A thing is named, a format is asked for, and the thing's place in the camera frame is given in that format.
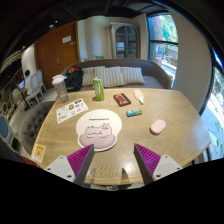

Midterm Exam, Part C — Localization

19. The white sticker sheet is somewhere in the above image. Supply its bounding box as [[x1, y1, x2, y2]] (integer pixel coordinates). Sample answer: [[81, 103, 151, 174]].
[[56, 98, 88, 123]]

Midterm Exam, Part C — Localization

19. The arched white cabinet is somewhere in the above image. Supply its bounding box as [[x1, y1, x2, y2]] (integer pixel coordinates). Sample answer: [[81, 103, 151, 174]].
[[110, 23, 140, 59]]

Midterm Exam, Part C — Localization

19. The green drink can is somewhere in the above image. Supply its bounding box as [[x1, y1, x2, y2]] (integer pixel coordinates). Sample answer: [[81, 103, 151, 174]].
[[93, 77, 104, 101]]

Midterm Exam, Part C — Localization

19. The green teal candy pack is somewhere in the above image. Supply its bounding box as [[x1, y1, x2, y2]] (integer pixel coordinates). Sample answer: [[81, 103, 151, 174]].
[[126, 109, 142, 117]]

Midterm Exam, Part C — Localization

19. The brown wooden door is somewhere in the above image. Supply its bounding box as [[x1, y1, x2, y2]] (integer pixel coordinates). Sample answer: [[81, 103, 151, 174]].
[[34, 22, 80, 89]]

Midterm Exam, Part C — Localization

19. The clear plastic shaker cup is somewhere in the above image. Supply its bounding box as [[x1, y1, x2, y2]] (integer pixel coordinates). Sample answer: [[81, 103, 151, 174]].
[[52, 75, 69, 103]]

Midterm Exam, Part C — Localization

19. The white chair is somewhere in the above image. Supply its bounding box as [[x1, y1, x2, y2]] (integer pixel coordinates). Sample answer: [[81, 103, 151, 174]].
[[26, 74, 42, 103]]

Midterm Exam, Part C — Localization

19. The black orange backpack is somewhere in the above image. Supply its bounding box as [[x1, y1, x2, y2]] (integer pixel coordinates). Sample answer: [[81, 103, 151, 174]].
[[65, 66, 83, 92]]

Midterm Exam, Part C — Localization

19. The grey curved sofa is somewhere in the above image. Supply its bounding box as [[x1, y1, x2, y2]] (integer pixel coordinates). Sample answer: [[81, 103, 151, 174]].
[[62, 59, 171, 91]]

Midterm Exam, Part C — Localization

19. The striped cushion right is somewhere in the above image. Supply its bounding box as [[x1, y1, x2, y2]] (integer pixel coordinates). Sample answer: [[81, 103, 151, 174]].
[[120, 67, 145, 85]]

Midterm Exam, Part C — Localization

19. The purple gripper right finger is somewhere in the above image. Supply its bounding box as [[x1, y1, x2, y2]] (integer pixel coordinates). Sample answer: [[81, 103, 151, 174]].
[[134, 143, 182, 185]]

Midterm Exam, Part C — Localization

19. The white cartoon mouse pad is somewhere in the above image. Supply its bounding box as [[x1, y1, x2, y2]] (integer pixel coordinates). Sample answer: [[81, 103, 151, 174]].
[[76, 109, 122, 152]]

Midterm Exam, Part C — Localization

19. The person in white shirt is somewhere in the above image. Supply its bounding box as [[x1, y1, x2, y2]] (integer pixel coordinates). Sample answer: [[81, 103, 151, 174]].
[[25, 70, 33, 95]]

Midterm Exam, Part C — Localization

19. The grey tufted armchair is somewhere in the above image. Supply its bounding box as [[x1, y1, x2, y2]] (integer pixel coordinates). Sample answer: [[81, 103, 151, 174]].
[[21, 101, 54, 154]]

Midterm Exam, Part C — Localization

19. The pink computer mouse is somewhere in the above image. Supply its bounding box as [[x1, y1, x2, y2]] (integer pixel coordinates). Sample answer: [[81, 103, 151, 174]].
[[150, 119, 166, 135]]

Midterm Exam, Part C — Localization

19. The yellow QR code card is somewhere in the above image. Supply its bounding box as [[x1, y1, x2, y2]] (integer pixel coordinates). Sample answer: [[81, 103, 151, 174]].
[[31, 144, 46, 162]]

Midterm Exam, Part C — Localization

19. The striped cushion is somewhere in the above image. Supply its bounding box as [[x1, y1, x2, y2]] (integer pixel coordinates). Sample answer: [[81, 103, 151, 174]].
[[82, 66, 104, 86], [95, 66, 125, 88], [120, 67, 145, 85]]

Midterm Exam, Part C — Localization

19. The striped cushion left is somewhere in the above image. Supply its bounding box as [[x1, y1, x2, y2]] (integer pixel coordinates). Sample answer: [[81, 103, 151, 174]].
[[82, 66, 104, 86]]

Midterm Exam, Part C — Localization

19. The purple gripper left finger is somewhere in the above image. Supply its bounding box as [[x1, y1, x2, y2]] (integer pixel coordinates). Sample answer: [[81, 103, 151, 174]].
[[45, 144, 95, 186]]

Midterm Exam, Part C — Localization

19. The striped cushion middle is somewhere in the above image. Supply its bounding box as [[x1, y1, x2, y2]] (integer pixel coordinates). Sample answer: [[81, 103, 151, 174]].
[[95, 66, 125, 88]]

